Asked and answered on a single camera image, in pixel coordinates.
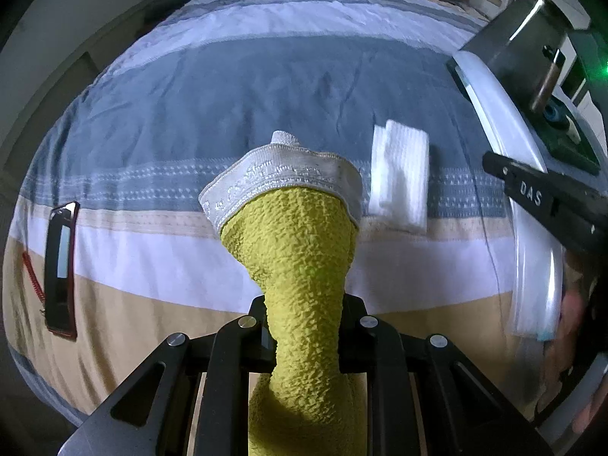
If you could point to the yellow towel with white trim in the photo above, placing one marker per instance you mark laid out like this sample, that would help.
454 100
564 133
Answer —
304 270

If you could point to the dark cloth pile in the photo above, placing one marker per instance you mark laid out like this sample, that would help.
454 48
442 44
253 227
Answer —
166 7

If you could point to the smartphone in red case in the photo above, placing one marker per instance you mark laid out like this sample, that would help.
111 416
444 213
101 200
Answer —
61 270

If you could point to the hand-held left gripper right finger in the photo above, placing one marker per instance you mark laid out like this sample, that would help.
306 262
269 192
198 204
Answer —
354 337

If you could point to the wall socket plate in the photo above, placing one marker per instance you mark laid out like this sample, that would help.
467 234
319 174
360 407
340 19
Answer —
494 1

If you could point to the low grey wall cabinet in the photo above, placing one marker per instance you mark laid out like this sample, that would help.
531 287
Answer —
71 33

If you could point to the white cloth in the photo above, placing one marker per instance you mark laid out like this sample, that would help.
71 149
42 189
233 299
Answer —
399 175

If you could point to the dark glass jug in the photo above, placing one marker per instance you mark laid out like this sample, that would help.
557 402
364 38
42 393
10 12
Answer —
513 28

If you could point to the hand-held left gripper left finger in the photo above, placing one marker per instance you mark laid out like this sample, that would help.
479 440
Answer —
259 337

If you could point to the green plastic tray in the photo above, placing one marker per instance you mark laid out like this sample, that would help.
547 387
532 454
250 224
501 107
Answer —
570 156

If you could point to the person's right hand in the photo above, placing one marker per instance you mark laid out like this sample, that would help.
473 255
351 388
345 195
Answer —
572 306

